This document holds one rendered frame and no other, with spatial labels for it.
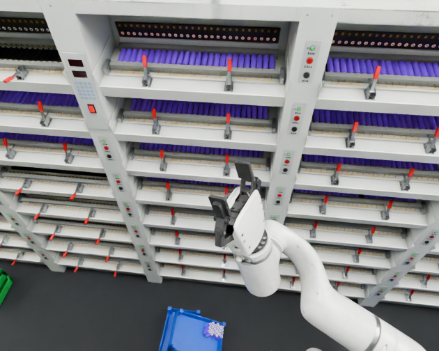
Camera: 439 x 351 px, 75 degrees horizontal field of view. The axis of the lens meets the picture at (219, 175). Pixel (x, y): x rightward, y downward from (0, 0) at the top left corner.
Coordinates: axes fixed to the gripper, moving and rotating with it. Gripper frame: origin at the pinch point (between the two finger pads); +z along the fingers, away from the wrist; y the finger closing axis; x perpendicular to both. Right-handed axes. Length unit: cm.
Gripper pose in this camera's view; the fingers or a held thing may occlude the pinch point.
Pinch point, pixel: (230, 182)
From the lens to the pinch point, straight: 49.4
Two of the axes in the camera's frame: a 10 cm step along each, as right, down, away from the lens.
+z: -2.6, -7.6, -6.0
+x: 8.3, 1.3, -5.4
